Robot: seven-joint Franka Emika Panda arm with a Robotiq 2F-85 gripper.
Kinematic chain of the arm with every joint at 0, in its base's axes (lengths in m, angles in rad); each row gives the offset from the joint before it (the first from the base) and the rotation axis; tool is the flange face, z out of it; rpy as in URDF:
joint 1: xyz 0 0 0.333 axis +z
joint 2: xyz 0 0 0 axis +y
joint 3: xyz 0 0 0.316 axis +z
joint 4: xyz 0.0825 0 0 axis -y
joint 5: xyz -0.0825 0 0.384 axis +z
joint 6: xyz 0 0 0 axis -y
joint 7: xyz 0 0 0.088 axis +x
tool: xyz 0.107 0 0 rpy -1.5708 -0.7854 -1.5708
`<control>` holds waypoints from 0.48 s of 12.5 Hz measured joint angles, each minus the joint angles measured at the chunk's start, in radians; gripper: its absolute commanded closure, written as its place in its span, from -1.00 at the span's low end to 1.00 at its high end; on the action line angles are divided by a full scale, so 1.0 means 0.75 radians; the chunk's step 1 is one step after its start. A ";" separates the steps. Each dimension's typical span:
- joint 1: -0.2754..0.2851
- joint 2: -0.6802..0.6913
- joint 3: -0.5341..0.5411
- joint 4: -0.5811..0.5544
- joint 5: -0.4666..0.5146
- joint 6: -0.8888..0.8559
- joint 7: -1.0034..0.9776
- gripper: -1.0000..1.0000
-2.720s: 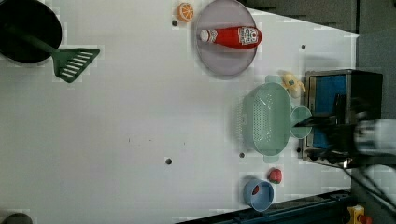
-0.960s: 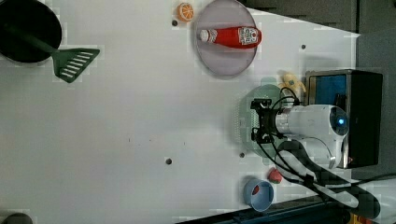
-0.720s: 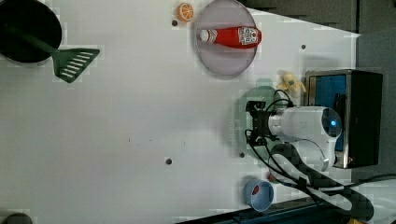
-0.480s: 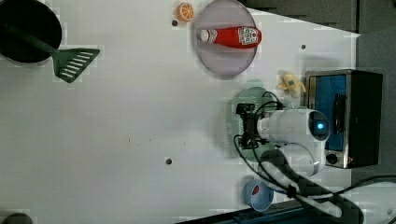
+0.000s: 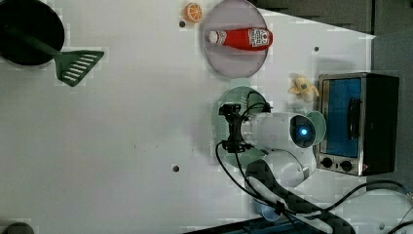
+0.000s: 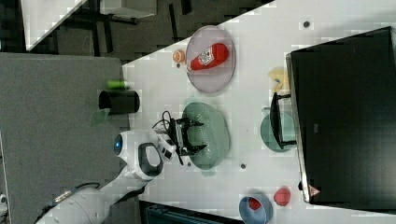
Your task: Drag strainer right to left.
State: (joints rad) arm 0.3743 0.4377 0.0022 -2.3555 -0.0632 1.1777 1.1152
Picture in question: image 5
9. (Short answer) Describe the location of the orange slice toy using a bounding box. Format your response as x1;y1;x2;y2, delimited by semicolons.
184;3;203;23

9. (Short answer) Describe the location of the black round pan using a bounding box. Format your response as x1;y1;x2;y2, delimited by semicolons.
0;0;65;66

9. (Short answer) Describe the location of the dark green spatula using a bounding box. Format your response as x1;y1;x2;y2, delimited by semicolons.
4;25;104;87

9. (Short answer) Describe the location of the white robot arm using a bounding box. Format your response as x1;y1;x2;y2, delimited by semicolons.
217;102;356;234

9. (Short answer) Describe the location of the grey round plate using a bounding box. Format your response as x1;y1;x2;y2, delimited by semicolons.
202;0;268;78

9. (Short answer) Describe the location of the silver blue toaster oven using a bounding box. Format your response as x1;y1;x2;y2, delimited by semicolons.
316;72;399;176

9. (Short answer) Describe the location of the plush peeled banana toy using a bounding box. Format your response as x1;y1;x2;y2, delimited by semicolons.
288;76;319;102

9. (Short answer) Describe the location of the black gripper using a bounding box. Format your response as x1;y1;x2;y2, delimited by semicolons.
218;103;251;153

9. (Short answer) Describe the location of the mint green cup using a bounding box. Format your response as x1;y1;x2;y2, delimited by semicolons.
306;111;326;144

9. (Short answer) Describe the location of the light blue cup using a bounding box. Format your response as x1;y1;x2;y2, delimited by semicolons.
253;199;281;221

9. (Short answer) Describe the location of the mint green plastic strainer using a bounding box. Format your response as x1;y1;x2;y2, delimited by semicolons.
211;79;272;169

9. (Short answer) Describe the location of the red plush ketchup bottle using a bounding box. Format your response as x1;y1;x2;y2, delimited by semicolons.
207;27;274;52

